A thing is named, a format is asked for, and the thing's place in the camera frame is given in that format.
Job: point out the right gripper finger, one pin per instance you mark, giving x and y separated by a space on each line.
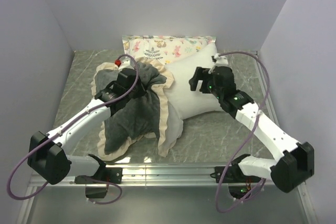
202 74
195 84

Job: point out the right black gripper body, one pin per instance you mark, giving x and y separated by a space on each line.
212 89

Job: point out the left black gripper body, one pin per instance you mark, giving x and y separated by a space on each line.
138 91

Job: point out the white pillow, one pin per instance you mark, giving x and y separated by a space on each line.
182 102

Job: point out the grey plush pillowcase cream ruffle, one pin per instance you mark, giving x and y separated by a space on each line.
151 115

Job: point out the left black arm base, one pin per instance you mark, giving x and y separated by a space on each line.
96 186

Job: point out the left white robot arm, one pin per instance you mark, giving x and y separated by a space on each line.
49 151

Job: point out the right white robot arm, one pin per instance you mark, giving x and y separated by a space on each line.
292 162

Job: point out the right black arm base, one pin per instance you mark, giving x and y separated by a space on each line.
239 184

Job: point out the animal print pillow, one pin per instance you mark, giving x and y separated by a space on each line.
165 49

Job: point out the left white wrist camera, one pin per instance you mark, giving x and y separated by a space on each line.
126 65

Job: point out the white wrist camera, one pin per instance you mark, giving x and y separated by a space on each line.
218 61
126 65

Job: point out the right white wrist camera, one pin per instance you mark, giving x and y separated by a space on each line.
218 61

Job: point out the aluminium mounting rail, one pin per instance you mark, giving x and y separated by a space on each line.
154 175

